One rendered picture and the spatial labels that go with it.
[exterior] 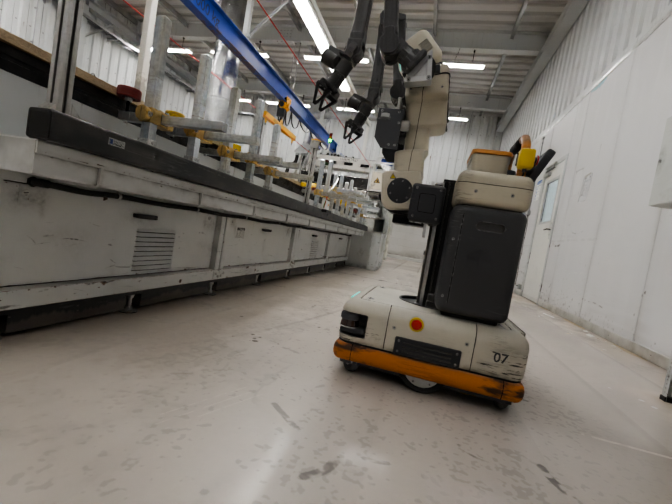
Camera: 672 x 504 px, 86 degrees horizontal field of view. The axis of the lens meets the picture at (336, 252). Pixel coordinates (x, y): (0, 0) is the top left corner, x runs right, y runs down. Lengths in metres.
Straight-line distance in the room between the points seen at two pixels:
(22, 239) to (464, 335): 1.48
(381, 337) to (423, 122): 0.88
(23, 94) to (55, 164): 0.27
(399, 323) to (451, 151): 11.46
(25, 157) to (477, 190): 1.34
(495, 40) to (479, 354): 8.05
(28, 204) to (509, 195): 1.58
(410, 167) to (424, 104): 0.27
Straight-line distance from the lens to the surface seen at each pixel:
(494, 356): 1.37
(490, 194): 1.38
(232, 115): 1.91
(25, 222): 1.53
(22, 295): 1.54
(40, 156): 1.26
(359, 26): 1.64
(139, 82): 2.88
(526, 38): 9.08
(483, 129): 12.87
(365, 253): 6.08
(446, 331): 1.34
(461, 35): 9.02
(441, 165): 12.52
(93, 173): 1.36
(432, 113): 1.63
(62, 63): 1.28
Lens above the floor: 0.51
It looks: 3 degrees down
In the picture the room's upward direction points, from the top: 10 degrees clockwise
